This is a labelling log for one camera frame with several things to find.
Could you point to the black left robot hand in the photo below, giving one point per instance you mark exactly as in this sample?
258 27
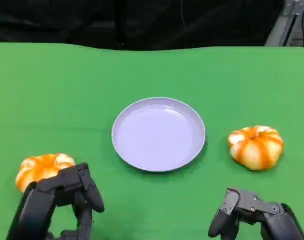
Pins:
41 200

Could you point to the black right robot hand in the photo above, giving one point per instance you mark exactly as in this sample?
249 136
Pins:
257 202

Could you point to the orange and white bread roll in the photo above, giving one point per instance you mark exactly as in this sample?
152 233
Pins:
39 167
257 150

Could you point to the lilac plate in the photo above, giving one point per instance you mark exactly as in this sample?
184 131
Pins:
158 135

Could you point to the black backdrop curtain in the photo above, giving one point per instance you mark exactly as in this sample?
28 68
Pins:
116 22

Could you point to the grey metal frame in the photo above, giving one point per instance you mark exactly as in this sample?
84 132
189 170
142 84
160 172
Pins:
279 27

